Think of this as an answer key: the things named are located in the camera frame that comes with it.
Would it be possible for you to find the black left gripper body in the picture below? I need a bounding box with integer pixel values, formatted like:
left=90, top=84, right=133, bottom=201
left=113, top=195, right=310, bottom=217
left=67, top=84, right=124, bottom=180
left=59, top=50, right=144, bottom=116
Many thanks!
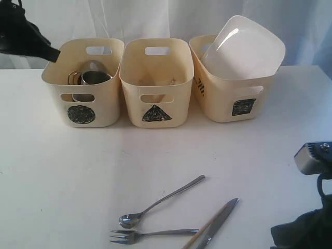
left=1, top=1, right=40, bottom=56

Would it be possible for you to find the steel mug wire handle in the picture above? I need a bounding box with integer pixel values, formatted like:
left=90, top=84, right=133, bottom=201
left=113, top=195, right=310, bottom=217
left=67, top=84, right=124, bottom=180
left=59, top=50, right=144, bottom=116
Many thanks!
left=67, top=71, right=112, bottom=102

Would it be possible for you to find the steel tumbler cup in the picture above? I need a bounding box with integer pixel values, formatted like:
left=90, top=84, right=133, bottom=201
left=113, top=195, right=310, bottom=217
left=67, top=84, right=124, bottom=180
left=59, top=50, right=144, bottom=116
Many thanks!
left=79, top=60, right=108, bottom=74

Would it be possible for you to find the steel spoon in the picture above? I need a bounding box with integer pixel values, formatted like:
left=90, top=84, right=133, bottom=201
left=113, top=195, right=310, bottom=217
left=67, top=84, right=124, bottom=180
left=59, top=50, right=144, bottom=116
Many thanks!
left=118, top=175, right=205, bottom=229

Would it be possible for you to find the white square plate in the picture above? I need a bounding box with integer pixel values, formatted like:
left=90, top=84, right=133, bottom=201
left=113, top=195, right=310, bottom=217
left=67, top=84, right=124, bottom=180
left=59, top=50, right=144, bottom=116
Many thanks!
left=201, top=15, right=286, bottom=80

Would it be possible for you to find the wooden chopstick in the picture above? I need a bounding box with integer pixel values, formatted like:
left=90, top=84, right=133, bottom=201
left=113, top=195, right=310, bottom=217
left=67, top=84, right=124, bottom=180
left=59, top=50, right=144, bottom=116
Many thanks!
left=182, top=204, right=228, bottom=249
left=137, top=70, right=178, bottom=103

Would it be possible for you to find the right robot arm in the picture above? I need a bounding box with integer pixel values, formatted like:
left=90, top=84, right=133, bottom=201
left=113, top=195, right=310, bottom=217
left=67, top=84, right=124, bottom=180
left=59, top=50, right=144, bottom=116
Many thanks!
left=271, top=195, right=331, bottom=248

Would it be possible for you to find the cream bin circle mark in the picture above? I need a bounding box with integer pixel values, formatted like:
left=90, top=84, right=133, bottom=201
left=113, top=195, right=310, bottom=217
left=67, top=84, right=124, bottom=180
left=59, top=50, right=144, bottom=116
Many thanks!
left=41, top=38, right=125, bottom=127

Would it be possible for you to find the cream bin triangle mark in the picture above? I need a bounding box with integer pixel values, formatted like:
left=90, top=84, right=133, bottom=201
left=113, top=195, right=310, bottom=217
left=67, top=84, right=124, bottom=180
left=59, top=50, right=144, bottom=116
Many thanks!
left=119, top=38, right=194, bottom=128

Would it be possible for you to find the cream bin square mark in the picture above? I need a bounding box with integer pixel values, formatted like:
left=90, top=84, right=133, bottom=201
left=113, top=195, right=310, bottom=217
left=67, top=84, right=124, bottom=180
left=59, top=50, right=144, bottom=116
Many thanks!
left=189, top=34, right=274, bottom=123

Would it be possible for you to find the steel fork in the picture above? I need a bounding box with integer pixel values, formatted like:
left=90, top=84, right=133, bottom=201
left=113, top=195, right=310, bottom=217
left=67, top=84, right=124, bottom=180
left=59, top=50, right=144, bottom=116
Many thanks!
left=110, top=229, right=199, bottom=245

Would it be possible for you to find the steel table knife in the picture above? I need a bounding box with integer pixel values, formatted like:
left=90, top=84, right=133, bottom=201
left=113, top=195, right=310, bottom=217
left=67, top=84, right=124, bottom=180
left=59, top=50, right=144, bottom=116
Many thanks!
left=196, top=198, right=239, bottom=249

